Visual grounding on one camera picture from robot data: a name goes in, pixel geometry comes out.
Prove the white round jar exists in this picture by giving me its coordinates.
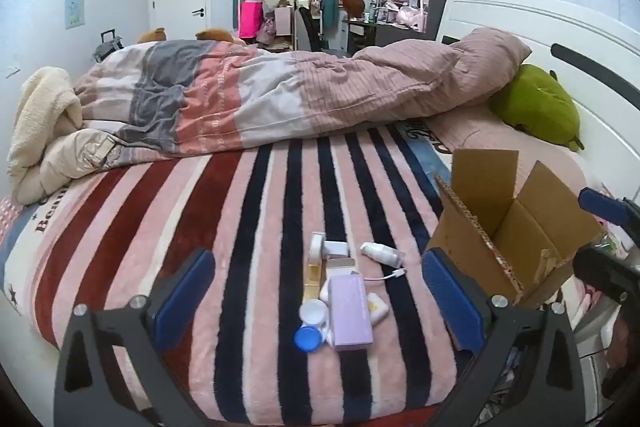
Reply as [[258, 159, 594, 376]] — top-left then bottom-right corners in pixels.
[[299, 299, 330, 328]]

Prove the white cable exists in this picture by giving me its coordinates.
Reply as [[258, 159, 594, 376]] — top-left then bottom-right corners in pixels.
[[364, 269, 407, 283]]

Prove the pink ribbed pillow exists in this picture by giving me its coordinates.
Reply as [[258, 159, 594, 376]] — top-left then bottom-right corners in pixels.
[[425, 107, 588, 208]]

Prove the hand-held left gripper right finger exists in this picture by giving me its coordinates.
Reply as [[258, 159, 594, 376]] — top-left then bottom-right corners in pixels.
[[422, 248, 586, 427]]

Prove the white bed headboard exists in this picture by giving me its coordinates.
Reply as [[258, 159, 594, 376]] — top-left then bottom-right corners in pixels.
[[435, 0, 640, 218]]

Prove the striped plush blanket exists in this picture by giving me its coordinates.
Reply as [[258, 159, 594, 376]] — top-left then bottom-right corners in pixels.
[[0, 122, 501, 423]]

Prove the white pump bottle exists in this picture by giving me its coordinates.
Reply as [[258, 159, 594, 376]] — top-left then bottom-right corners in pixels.
[[360, 242, 405, 268]]

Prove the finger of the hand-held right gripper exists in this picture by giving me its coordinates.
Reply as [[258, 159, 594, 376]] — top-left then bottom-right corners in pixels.
[[572, 246, 640, 306], [578, 187, 640, 229]]

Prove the blue round lid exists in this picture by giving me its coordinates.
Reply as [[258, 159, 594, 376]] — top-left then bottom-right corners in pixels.
[[294, 326, 325, 353]]

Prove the white tape roll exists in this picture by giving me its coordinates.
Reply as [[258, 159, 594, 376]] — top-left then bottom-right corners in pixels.
[[308, 232, 350, 266]]

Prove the white and yellow case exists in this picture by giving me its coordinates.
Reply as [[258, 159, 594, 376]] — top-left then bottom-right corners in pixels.
[[367, 292, 390, 322]]

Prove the black suitcase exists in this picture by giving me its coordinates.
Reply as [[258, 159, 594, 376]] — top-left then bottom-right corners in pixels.
[[93, 29, 123, 62]]

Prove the colourful printed cloth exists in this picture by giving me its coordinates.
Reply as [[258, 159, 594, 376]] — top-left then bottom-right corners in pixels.
[[597, 231, 632, 260]]

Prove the pink bag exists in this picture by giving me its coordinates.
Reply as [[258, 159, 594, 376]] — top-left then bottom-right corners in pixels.
[[238, 1, 264, 40]]

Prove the blue wall poster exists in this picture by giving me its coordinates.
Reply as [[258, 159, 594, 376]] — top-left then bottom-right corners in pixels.
[[65, 0, 86, 30]]

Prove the pink and grey duvet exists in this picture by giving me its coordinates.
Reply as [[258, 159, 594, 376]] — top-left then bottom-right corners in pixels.
[[72, 27, 532, 158]]

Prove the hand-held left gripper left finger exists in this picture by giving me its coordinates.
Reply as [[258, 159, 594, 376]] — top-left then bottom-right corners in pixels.
[[54, 248, 217, 427]]

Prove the green plush toy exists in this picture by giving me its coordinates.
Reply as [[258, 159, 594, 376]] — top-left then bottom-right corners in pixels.
[[489, 64, 585, 152]]

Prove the purple box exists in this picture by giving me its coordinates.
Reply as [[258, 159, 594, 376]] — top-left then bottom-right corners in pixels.
[[327, 273, 374, 352]]

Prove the gold label box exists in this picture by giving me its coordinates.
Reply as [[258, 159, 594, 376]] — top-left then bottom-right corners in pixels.
[[301, 257, 357, 303]]

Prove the cream fleece blanket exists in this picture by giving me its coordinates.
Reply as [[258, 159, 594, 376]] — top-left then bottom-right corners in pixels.
[[7, 67, 126, 206]]

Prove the brown cardboard box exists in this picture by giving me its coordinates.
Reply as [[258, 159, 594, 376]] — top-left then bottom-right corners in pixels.
[[425, 148, 606, 310]]

